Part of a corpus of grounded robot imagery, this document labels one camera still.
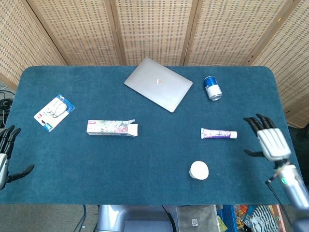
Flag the blister pack of white hooks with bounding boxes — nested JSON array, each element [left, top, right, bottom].
[[33, 94, 76, 132]]

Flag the colourful snack packages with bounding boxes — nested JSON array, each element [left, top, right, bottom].
[[233, 204, 254, 230]]

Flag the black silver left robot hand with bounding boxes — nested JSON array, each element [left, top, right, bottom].
[[0, 125, 35, 191]]

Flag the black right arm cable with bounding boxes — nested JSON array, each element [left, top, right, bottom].
[[265, 180, 294, 228]]

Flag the black white striped cloth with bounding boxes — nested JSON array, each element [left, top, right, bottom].
[[250, 205, 282, 232]]

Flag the silver closed laptop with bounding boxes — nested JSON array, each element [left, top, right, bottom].
[[124, 57, 194, 113]]

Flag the purple toothpaste tube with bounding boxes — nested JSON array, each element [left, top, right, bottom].
[[200, 128, 238, 140]]

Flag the floral toothpaste box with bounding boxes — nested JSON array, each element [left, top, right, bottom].
[[86, 119, 139, 138]]

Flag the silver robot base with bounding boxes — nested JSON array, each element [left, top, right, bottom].
[[96, 204, 179, 232]]

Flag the tangle of black floor cables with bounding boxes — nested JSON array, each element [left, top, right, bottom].
[[0, 83, 15, 129]]

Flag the woven bamboo folding screen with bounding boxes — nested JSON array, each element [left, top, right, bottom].
[[0, 0, 309, 129]]

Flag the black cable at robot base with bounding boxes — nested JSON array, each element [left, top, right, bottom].
[[161, 204, 177, 232]]

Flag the blue cable under table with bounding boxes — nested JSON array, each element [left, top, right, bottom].
[[73, 204, 87, 232]]

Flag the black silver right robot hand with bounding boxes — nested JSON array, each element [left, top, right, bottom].
[[243, 113, 292, 162]]

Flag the white round lid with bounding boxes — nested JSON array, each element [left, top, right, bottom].
[[189, 160, 210, 181]]

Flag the grey bag with QR label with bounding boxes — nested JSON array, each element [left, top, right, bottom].
[[175, 205, 221, 232]]

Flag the blue plastic crate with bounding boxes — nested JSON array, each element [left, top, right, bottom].
[[217, 204, 236, 232]]

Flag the blue felt table mat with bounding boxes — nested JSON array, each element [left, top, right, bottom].
[[0, 65, 297, 205]]

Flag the blue white drink can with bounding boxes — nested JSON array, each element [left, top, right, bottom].
[[203, 75, 223, 101]]

